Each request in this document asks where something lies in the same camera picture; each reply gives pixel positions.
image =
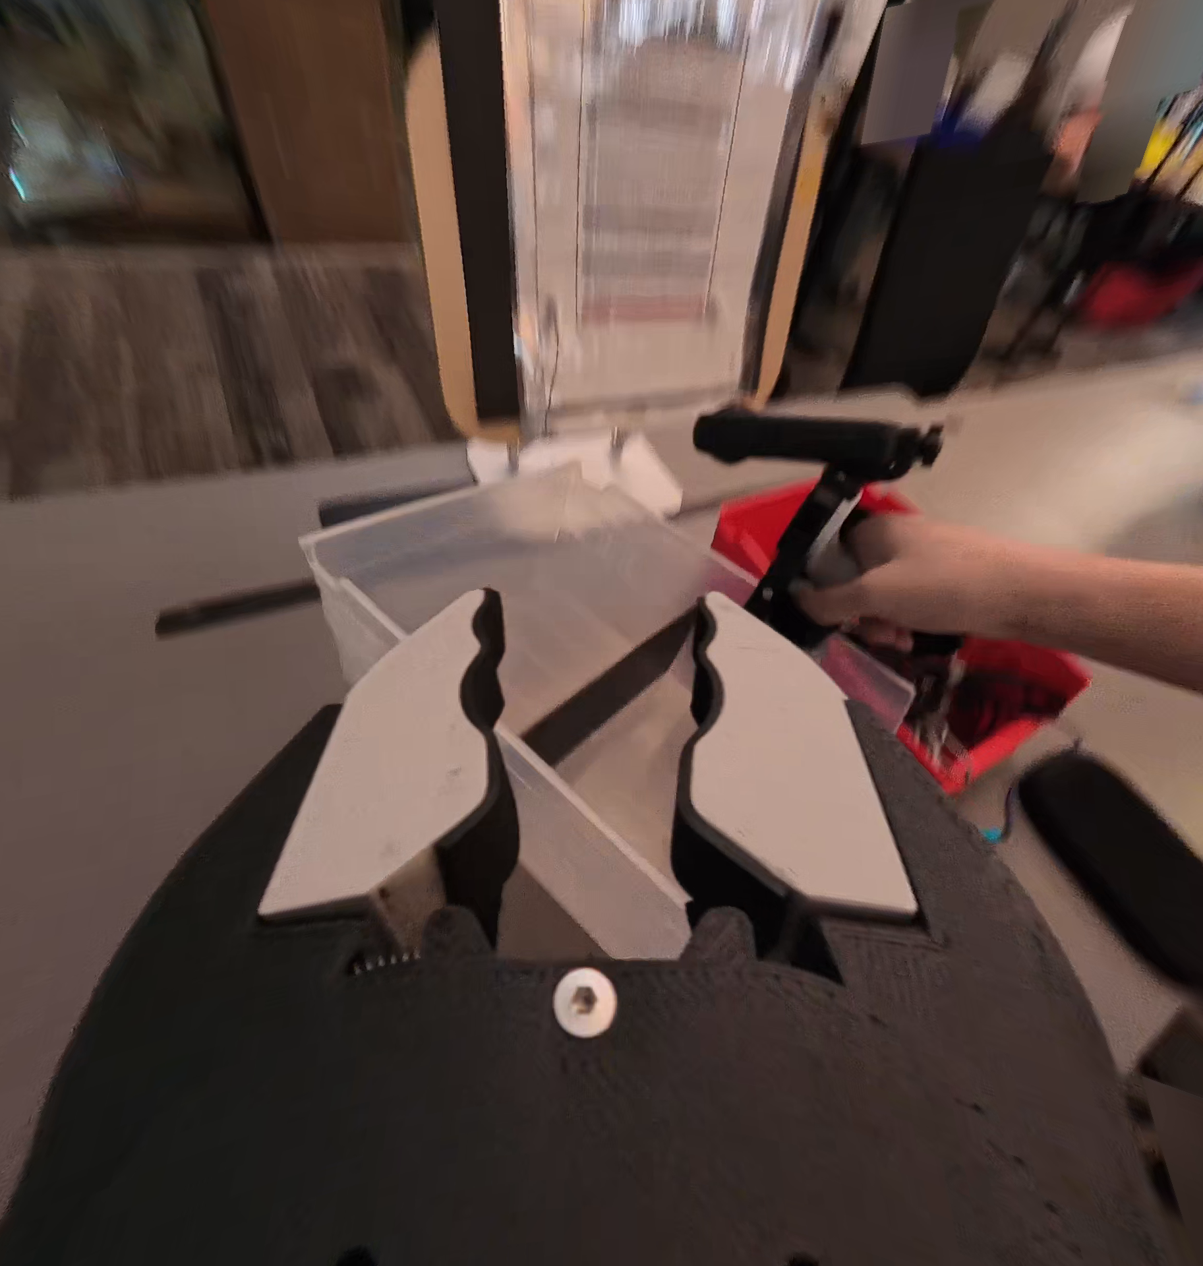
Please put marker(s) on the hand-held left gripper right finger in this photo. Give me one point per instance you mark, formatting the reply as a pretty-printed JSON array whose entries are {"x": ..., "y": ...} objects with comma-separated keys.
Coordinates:
[{"x": 799, "y": 772}]

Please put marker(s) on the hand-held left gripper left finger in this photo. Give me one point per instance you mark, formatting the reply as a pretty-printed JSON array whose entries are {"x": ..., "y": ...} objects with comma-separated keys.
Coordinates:
[{"x": 394, "y": 772}]

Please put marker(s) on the red plastic bin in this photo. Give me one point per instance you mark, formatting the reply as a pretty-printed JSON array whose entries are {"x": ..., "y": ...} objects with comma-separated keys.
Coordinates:
[{"x": 1017, "y": 682}]

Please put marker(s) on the person's right forearm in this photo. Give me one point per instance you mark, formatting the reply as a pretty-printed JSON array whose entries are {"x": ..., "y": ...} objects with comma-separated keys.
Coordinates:
[{"x": 1104, "y": 613}]

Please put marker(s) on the person's right hand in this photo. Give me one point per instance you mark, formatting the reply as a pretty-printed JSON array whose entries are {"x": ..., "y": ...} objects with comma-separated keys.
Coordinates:
[{"x": 897, "y": 583}]

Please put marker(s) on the white stand base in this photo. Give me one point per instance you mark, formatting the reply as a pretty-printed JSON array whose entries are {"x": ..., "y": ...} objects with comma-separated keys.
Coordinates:
[{"x": 640, "y": 473}]

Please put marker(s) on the clear plastic bin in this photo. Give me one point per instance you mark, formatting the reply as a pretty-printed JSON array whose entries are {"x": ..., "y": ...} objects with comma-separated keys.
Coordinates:
[{"x": 523, "y": 593}]

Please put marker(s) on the dark flat pad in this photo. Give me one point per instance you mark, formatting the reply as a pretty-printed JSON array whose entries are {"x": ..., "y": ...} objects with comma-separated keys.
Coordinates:
[{"x": 394, "y": 503}]

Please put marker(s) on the wooden document stand board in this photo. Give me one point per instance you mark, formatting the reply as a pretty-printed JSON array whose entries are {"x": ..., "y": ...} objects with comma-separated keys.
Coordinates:
[{"x": 640, "y": 197}]

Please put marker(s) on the black chair armrest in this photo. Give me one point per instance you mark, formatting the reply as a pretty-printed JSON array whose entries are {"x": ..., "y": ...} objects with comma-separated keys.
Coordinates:
[{"x": 1125, "y": 859}]

